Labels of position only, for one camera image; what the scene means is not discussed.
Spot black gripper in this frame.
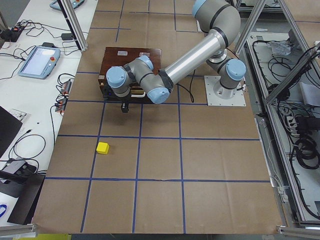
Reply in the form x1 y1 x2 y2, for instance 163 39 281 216
103 86 132 113

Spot yellow block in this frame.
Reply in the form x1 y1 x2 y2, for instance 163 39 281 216
96 141 110 155

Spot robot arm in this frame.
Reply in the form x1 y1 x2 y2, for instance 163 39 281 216
103 0 246 113

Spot dark wooden drawer cabinet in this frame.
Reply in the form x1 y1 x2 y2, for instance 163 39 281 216
97 46 162 104

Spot black power adapter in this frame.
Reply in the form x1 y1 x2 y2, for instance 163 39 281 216
60 33 74 41

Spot blue teach pendant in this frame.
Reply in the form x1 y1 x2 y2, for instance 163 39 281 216
18 46 61 80
49 0 87 11

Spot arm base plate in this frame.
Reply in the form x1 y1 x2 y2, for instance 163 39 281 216
204 75 246 107

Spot aluminium frame post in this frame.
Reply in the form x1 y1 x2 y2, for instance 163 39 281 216
57 0 88 52

